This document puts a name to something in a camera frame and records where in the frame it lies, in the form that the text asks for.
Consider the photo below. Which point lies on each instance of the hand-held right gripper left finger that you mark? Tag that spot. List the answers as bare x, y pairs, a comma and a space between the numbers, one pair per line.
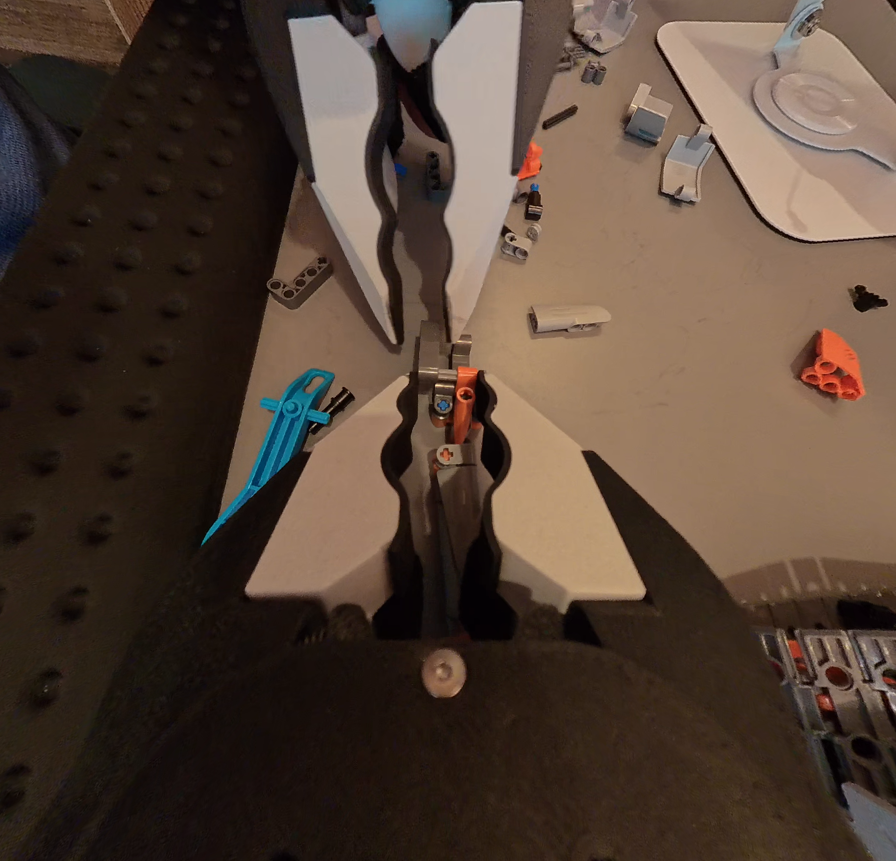
322, 525

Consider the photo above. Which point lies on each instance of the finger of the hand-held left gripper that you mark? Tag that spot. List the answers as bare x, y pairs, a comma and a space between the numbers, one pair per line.
336, 139
483, 139

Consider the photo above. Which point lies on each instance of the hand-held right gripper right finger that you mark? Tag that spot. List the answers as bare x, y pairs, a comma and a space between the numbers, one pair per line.
567, 525

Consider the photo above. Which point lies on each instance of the orange wedge brick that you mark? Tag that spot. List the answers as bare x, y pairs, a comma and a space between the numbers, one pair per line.
833, 364
463, 413

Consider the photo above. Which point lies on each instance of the grey orange brick assembly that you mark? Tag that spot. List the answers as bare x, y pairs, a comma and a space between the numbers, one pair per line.
430, 357

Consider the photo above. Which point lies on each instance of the grey orange brick cluster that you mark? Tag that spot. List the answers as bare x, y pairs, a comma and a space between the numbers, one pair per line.
532, 160

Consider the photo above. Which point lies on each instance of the black axle rod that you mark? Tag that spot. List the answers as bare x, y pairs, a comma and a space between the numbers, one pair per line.
560, 116

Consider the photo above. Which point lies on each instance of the black blue axle pin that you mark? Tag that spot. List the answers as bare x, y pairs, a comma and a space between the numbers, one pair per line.
534, 202

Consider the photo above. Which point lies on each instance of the blue plastic brick tool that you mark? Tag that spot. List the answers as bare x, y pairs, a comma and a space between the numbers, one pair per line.
280, 441

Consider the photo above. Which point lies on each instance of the small grey connector brick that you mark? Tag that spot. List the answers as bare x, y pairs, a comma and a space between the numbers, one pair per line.
516, 243

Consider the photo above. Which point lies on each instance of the black connector pin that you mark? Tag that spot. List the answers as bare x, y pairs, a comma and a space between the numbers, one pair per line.
336, 406

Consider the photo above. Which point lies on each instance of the scattered small grey connector bricks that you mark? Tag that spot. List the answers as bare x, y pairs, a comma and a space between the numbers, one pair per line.
591, 69

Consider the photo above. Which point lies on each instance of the grey angled beam brick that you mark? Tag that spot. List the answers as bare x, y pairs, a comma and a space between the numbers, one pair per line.
297, 283

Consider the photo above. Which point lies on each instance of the light grey angular panel brick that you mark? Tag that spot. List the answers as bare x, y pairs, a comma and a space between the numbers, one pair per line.
647, 115

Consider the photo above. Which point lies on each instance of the light grey curved panel brick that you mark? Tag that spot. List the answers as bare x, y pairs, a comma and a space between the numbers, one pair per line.
682, 167

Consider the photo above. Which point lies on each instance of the person's blue trouser leg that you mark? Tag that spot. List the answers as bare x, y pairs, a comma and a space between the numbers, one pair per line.
28, 160

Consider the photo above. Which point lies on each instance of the grey tracked toy robot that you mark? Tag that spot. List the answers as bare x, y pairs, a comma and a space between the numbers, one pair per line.
840, 700

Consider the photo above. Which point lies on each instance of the small black connector brick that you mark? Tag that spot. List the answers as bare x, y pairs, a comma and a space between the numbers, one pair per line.
864, 299

